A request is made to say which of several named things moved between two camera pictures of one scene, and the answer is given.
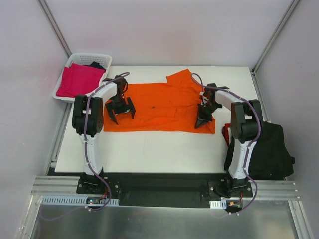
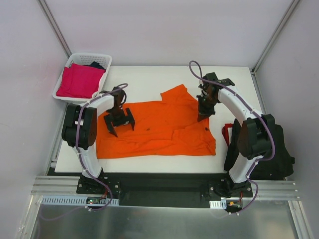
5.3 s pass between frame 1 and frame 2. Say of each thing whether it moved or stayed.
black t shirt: stayed
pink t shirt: stayed
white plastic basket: stayed
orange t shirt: moved
